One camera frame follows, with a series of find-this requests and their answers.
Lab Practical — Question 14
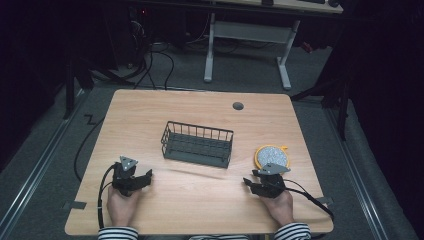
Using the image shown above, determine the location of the white-legged desk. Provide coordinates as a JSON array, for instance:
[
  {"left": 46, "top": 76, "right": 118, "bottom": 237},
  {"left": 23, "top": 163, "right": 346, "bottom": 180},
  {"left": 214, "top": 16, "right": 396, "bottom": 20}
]
[{"left": 202, "top": 0, "right": 344, "bottom": 91}]

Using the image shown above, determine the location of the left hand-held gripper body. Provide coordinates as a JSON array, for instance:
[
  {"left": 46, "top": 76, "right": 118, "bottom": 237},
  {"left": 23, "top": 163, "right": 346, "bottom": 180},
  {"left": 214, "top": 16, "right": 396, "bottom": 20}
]
[{"left": 111, "top": 155, "right": 142, "bottom": 197}]

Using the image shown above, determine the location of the black floor cable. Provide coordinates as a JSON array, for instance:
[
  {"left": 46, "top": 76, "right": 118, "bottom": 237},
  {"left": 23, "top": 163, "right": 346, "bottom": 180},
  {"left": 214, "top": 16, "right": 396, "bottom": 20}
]
[{"left": 73, "top": 114, "right": 106, "bottom": 183}]

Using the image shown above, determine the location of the hand-held gripper black cable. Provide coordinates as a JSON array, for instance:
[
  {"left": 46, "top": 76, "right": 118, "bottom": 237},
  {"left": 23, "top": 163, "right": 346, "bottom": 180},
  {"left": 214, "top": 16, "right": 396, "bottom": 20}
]
[
  {"left": 282, "top": 178, "right": 335, "bottom": 222},
  {"left": 96, "top": 162, "right": 118, "bottom": 231}
]

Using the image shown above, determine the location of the right hand-held gripper black cable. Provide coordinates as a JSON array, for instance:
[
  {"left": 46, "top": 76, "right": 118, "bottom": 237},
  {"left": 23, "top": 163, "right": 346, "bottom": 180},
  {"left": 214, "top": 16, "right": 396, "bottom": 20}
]
[{"left": 282, "top": 178, "right": 335, "bottom": 222}]

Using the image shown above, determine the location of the dark grey wire basket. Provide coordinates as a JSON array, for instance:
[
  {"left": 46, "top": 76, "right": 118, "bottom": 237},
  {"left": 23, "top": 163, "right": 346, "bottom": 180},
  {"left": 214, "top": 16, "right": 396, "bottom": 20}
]
[{"left": 160, "top": 120, "right": 235, "bottom": 170}]

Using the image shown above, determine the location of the black metal stand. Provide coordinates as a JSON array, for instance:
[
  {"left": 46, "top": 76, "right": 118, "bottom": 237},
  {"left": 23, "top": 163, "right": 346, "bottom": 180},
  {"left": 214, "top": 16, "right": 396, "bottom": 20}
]
[
  {"left": 62, "top": 49, "right": 96, "bottom": 121},
  {"left": 289, "top": 74, "right": 352, "bottom": 142}
]

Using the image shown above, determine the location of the person's striped shirt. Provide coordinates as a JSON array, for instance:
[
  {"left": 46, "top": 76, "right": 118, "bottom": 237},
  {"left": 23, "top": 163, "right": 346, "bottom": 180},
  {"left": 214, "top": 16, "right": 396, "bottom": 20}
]
[{"left": 187, "top": 234, "right": 250, "bottom": 240}]

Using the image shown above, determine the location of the person's left hand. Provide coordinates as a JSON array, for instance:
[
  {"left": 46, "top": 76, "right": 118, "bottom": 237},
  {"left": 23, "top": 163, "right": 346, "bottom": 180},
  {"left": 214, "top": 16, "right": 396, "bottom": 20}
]
[{"left": 106, "top": 185, "right": 142, "bottom": 228}]

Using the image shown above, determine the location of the bundle of black cables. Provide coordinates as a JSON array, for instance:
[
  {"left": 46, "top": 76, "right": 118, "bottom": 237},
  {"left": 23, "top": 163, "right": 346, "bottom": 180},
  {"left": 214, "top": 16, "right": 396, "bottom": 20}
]
[{"left": 89, "top": 19, "right": 176, "bottom": 91}]

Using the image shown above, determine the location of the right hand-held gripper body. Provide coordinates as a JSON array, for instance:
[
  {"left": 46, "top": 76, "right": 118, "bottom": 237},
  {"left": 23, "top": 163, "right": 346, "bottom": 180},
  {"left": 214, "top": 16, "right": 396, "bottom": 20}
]
[{"left": 257, "top": 162, "right": 292, "bottom": 200}]

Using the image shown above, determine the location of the left hand-held gripper black cable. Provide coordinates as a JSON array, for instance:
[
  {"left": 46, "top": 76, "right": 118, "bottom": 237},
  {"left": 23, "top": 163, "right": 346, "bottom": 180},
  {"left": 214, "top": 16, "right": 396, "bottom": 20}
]
[{"left": 96, "top": 162, "right": 118, "bottom": 231}]

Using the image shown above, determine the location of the metal floor rail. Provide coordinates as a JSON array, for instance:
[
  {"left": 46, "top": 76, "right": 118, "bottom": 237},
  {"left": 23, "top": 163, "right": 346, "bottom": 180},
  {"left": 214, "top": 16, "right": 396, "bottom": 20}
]
[
  {"left": 0, "top": 89, "right": 88, "bottom": 234},
  {"left": 324, "top": 106, "right": 391, "bottom": 240}
]

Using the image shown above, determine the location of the person's right hand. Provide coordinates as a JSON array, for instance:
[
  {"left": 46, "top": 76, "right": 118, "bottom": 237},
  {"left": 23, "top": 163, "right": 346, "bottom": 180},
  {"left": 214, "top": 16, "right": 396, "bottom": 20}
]
[{"left": 260, "top": 189, "right": 295, "bottom": 228}]

